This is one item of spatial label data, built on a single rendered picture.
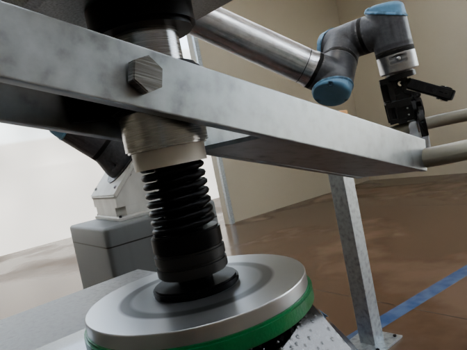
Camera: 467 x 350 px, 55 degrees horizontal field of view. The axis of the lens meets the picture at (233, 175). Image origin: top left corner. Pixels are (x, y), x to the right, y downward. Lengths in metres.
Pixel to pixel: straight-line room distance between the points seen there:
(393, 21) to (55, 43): 0.93
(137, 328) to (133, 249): 1.05
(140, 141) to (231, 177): 6.03
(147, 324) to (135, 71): 0.20
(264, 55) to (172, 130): 0.70
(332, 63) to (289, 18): 6.67
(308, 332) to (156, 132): 0.22
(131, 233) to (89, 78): 1.11
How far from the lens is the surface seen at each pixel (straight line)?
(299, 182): 7.23
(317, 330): 0.44
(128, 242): 1.42
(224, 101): 0.41
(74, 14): 0.46
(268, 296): 0.39
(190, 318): 0.38
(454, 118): 1.19
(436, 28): 7.54
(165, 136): 0.40
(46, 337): 0.53
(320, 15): 8.29
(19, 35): 0.33
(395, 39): 1.16
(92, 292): 0.66
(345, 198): 2.08
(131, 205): 1.51
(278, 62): 1.08
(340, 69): 1.11
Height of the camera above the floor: 1.00
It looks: 3 degrees down
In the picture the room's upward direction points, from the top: 11 degrees counter-clockwise
